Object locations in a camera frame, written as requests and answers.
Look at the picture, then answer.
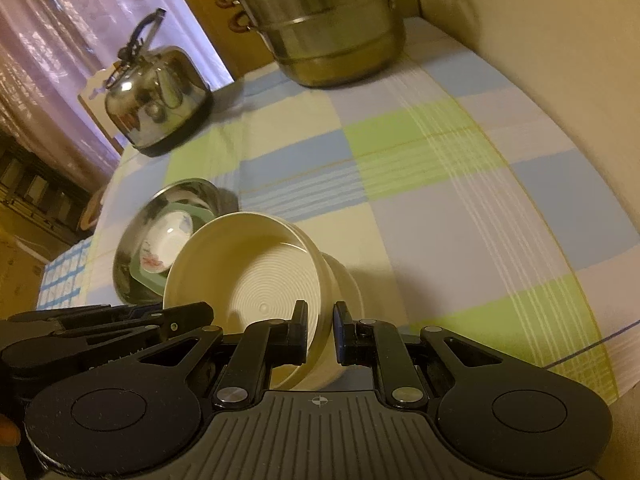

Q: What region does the plaid tablecloth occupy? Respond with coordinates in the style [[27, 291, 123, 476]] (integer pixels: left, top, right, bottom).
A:
[[90, 15, 636, 406]]

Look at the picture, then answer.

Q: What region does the stainless steel kettle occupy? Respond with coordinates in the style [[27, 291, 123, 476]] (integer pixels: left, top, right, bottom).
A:
[[104, 8, 213, 157]]

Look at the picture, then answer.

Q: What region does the black metal rack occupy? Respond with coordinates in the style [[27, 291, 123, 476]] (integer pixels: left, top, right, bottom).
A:
[[0, 132, 96, 241]]

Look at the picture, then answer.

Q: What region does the cream round bowl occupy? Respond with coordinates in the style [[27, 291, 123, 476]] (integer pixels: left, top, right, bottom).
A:
[[162, 212, 362, 392]]

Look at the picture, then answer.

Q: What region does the person's left hand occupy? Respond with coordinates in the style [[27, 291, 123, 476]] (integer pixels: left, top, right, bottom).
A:
[[0, 416, 23, 448]]

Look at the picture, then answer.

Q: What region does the wicker basket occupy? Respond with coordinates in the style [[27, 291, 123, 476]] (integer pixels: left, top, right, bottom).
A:
[[80, 187, 108, 232]]

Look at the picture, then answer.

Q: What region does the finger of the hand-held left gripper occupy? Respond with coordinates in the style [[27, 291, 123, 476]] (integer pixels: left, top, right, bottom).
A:
[[52, 324, 173, 350], [7, 301, 216, 335]]

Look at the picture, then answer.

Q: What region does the green square plate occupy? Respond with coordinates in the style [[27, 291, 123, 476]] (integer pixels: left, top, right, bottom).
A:
[[129, 200, 216, 297]]

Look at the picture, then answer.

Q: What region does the stainless steel steamer pot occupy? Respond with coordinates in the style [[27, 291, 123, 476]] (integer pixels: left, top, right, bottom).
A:
[[216, 0, 431, 88]]

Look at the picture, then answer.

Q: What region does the blue checkered cloth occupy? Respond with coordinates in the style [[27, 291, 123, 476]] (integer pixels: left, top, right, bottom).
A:
[[35, 237, 96, 311]]

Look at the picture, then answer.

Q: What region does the purple floral curtain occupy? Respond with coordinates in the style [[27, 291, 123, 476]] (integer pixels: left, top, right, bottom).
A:
[[0, 0, 236, 196]]

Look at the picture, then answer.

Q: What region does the large stainless steel basin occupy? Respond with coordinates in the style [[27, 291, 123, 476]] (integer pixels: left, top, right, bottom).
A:
[[111, 178, 221, 307]]

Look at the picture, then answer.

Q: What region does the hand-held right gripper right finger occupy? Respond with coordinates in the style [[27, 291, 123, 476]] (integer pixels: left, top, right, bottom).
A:
[[334, 301, 506, 406]]

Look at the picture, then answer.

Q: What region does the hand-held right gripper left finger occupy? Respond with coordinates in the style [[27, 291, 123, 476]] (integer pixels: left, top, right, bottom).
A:
[[132, 301, 308, 410]]

